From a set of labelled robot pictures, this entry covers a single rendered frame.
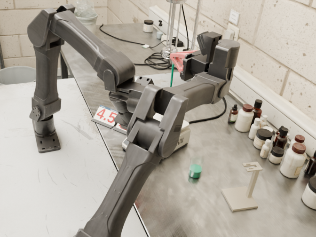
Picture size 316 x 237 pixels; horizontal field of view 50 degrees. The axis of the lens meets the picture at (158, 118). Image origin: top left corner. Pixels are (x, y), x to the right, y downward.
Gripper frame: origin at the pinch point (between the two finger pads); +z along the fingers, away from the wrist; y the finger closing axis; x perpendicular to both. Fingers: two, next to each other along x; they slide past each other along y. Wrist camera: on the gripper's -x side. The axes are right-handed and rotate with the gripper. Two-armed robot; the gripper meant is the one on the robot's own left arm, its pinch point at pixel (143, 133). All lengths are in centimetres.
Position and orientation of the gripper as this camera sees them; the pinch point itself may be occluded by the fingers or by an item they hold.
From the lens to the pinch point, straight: 102.6
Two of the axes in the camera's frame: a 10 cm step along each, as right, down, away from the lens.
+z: 2.9, 5.7, 7.7
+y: -8.3, -2.5, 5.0
